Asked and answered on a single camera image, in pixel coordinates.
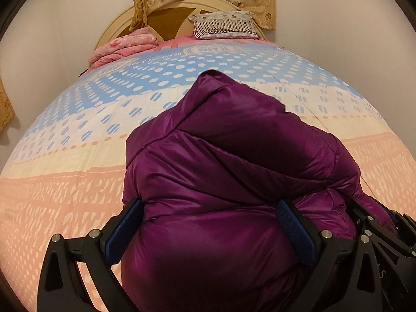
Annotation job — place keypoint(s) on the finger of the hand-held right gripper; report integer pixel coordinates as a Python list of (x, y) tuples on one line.
[(390, 266), (406, 230)]

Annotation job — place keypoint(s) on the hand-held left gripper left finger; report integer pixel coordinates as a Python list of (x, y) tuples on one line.
[(122, 230)]

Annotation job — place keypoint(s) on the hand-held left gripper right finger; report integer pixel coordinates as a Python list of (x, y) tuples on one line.
[(294, 227)]

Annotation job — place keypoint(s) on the purple puffer jacket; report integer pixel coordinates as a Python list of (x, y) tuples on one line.
[(227, 169)]

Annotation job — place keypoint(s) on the polka dot bed cover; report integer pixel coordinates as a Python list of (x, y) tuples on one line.
[(65, 169)]

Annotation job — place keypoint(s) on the beige floral side curtain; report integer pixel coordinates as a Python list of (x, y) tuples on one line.
[(5, 107)]

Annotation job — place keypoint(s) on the pink folded quilt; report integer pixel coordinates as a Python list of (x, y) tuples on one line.
[(123, 47)]

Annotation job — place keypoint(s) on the cream round headboard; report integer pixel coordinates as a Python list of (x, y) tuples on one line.
[(169, 22)]

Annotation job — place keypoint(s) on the grey patterned pillow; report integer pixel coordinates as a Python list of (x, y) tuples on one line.
[(224, 24)]

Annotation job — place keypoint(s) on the beige floral window curtain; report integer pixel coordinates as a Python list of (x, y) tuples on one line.
[(250, 3)]

